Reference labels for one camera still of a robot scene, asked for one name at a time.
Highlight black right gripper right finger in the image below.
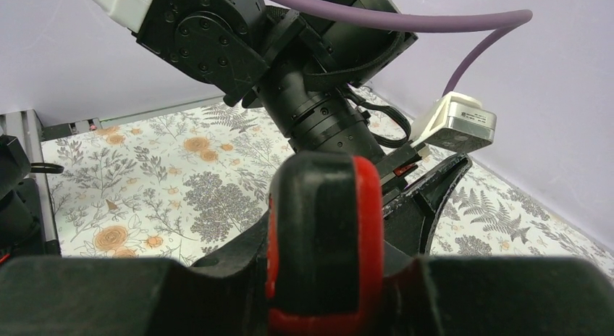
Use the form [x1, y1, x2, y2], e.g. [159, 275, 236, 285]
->
[381, 243, 444, 335]

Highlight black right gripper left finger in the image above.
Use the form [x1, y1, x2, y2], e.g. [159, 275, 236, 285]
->
[191, 214, 269, 335]

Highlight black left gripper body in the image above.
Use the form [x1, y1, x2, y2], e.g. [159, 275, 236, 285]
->
[375, 141, 430, 205]

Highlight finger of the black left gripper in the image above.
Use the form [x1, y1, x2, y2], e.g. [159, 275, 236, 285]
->
[384, 154, 472, 256]

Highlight red black utility knife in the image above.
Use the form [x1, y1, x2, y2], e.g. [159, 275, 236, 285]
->
[264, 151, 384, 335]

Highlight floral table mat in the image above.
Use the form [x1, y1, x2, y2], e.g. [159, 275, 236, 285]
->
[42, 102, 613, 277]

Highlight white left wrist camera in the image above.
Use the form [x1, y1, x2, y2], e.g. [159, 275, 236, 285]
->
[409, 91, 497, 154]

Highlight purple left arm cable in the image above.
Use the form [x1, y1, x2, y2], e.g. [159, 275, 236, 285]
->
[247, 0, 534, 97]

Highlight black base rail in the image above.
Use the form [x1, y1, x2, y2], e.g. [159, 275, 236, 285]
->
[1, 133, 64, 266]

